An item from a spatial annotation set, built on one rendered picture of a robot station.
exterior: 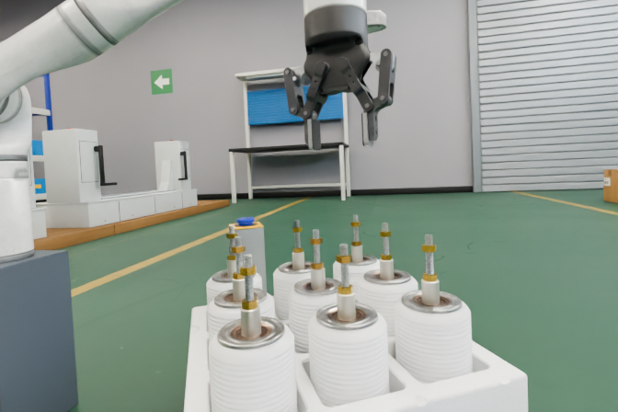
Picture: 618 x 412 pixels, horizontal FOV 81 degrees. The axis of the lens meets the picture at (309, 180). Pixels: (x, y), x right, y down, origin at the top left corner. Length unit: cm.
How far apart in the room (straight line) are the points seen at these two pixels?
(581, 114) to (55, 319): 572
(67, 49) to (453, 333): 71
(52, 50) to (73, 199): 243
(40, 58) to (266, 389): 61
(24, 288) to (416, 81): 523
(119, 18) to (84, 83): 699
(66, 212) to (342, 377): 287
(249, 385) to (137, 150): 655
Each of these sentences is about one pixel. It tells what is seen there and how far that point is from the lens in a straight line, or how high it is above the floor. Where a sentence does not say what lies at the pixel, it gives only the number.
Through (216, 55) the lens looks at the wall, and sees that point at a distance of 632.
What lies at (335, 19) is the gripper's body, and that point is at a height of 60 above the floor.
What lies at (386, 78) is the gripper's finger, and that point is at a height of 53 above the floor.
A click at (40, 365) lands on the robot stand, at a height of 11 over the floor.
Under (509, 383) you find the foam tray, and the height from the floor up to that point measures 18.
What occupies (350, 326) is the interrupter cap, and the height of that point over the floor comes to 25.
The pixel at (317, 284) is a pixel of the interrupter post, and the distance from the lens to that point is 57.
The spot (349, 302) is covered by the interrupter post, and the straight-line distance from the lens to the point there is 46.
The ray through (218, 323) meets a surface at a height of 23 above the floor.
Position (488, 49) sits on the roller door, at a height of 193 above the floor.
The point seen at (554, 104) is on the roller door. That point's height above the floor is 113.
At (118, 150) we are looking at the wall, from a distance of 713.
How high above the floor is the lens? 43
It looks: 2 degrees down
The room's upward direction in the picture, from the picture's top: 3 degrees counter-clockwise
